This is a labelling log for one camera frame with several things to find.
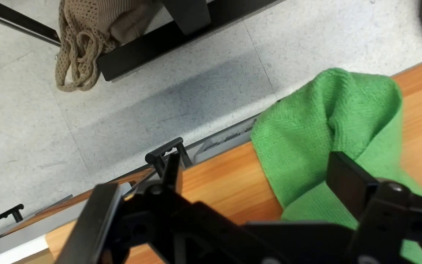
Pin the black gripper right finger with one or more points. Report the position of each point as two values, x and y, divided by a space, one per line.
351 188

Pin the green towel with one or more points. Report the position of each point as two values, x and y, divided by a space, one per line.
309 137

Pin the beige mesh bag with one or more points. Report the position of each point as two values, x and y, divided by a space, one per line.
81 30

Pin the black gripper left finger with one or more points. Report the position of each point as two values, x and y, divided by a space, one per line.
174 174

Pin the black metal stand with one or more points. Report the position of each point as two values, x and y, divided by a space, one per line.
139 53

